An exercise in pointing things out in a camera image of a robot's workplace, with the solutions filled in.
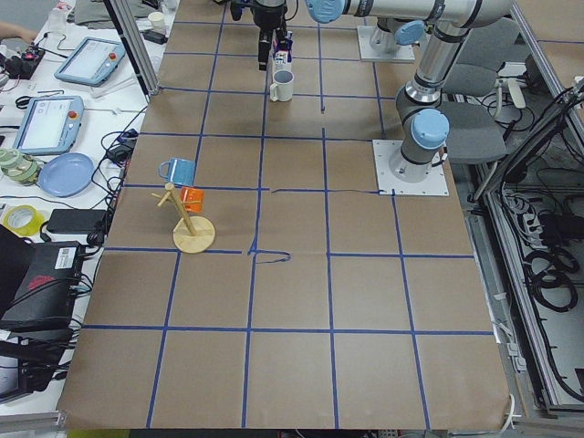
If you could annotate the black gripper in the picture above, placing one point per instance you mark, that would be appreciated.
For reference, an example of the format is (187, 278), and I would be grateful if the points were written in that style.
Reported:
(267, 17)

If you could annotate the white ceramic mug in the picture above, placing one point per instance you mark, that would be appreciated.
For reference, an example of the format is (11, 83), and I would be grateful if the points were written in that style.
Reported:
(281, 88)

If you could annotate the blue white milk carton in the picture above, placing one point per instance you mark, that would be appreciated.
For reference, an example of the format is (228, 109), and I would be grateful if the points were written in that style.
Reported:
(281, 61)

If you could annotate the cream round cup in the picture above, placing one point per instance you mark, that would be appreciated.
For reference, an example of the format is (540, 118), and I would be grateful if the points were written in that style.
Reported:
(157, 21)

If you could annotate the blue mug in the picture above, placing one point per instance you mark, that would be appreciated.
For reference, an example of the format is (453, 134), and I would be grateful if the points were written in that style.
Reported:
(178, 171)

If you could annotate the orange mug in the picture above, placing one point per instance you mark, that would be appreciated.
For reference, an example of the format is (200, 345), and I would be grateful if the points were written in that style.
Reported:
(192, 199)

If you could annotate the blue teach pendant far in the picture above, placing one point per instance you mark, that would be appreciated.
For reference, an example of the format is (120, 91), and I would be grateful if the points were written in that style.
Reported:
(92, 62)

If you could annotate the blue teach pendant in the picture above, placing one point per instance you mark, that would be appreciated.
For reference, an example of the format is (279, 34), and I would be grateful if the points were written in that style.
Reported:
(92, 62)
(50, 125)

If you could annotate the wooden mug tree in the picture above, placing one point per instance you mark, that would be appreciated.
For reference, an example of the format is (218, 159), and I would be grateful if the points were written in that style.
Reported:
(193, 233)

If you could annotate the grey office chair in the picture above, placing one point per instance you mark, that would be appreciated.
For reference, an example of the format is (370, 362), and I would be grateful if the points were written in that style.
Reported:
(474, 135)

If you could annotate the blue teach pendant near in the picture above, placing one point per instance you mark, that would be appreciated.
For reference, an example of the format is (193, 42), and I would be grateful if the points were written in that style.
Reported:
(50, 125)

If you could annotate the light blue plate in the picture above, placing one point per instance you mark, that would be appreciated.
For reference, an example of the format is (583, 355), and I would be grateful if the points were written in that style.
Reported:
(66, 175)

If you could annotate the black scissors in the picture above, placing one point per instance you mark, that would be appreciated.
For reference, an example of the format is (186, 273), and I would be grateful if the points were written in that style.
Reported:
(22, 102)

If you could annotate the black power adapter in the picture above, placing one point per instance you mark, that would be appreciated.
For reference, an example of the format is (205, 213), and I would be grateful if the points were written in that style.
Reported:
(75, 221)

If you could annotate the green tape rolls stack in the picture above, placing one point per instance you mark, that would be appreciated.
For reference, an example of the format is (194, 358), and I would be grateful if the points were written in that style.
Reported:
(19, 167)

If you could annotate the yellow tape roll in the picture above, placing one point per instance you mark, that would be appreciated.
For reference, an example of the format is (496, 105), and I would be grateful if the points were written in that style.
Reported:
(24, 220)

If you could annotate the black computer box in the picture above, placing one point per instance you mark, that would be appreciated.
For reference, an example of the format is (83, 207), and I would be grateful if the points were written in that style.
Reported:
(36, 283)

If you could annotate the aluminium frame post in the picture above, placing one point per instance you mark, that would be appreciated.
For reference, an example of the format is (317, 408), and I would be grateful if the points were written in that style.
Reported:
(130, 36)

